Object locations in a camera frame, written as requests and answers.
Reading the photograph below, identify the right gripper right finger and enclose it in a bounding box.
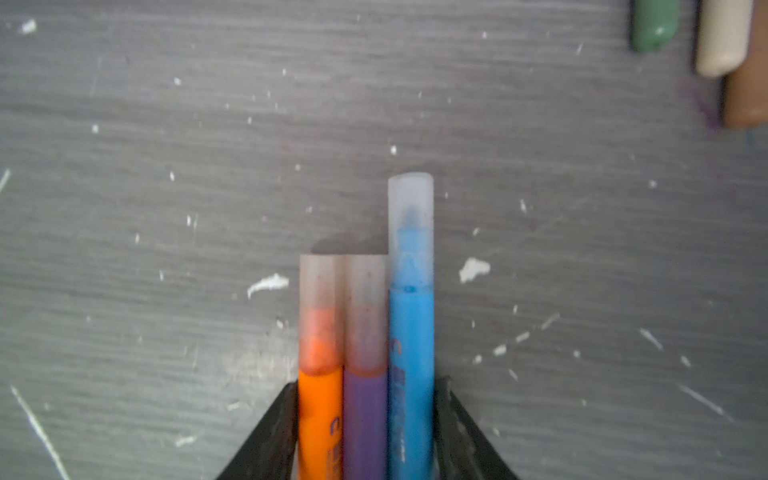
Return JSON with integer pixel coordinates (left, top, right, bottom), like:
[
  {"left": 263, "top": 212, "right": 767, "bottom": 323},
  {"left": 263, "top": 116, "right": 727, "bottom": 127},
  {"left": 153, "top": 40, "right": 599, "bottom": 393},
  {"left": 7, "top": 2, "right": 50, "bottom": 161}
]
[{"left": 433, "top": 376, "right": 519, "bottom": 480}]

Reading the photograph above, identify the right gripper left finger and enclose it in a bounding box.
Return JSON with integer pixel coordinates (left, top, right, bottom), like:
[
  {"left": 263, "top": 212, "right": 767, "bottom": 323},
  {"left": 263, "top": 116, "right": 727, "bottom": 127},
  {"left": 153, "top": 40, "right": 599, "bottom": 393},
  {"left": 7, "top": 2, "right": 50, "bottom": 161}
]
[{"left": 217, "top": 381, "right": 298, "bottom": 480}]

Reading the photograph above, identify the purple highlighter pen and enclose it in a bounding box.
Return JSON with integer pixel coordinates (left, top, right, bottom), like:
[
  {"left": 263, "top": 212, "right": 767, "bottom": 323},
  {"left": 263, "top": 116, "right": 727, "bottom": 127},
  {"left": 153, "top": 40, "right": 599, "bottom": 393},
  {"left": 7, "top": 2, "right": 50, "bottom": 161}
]
[{"left": 343, "top": 255, "right": 389, "bottom": 479}]

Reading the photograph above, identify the blue highlighter pen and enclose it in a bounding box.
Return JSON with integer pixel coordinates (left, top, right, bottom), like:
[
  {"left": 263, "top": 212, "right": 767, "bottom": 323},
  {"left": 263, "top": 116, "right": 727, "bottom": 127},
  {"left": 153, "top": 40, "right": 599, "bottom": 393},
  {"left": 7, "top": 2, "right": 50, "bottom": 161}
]
[{"left": 388, "top": 172, "right": 435, "bottom": 479}]

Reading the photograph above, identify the lilac cap brown pen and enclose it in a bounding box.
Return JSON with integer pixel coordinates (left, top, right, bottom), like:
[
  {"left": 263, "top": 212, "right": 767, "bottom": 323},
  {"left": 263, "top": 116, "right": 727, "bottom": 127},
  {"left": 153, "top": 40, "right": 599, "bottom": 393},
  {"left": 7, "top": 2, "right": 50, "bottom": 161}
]
[{"left": 723, "top": 0, "right": 767, "bottom": 130}]

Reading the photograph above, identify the tan cap pen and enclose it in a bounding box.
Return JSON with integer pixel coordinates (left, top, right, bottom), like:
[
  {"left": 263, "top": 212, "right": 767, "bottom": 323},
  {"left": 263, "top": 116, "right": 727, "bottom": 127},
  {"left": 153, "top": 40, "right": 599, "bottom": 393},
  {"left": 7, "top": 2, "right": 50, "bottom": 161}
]
[{"left": 695, "top": 0, "right": 754, "bottom": 78}]

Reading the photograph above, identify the orange highlighter pen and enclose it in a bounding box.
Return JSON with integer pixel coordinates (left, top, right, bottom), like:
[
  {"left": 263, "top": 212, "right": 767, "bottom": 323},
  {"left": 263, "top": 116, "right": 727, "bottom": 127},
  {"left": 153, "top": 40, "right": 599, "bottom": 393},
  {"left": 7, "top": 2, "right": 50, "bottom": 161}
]
[{"left": 297, "top": 254, "right": 345, "bottom": 479}]

